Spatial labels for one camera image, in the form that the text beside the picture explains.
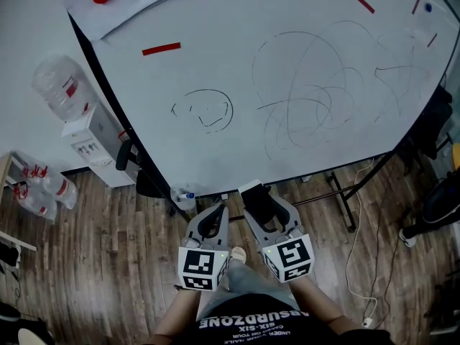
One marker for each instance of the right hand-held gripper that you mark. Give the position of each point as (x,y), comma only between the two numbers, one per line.
(291,257)

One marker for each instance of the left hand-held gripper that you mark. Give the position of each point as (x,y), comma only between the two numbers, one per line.
(201,268)

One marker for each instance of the black whiteboard eraser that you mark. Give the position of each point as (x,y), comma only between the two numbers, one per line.
(260,203)

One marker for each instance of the person's left forearm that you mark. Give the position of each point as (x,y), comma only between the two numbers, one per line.
(179,315)

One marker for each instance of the person's right forearm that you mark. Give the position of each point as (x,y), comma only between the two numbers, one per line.
(316,300)

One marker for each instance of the white whiteboard on black stand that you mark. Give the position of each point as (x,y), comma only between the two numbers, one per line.
(215,138)

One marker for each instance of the person's beige shoe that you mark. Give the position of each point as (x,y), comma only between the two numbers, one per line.
(238,254)

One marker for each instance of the blue capped marker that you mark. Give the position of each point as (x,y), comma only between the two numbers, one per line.
(187,195)

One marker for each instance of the person's grey jeans leg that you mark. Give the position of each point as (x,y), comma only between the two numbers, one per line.
(248,282)

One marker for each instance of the person's black printed t-shirt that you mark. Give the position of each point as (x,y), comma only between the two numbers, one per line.
(251,311)

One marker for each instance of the black office chair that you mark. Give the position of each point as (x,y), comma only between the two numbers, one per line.
(124,153)

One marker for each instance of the white water dispenser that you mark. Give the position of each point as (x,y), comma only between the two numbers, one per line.
(100,131)

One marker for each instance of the black rounded device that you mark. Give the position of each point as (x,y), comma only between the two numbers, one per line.
(443,203)

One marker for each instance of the large clear water bottle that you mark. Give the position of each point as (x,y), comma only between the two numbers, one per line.
(61,88)

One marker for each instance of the light wooden side table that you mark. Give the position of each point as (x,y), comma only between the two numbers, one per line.
(3,167)

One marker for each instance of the short red magnetic strip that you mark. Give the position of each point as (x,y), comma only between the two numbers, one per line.
(365,4)
(432,40)

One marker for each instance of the blue round magnet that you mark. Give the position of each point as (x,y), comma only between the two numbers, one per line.
(428,7)

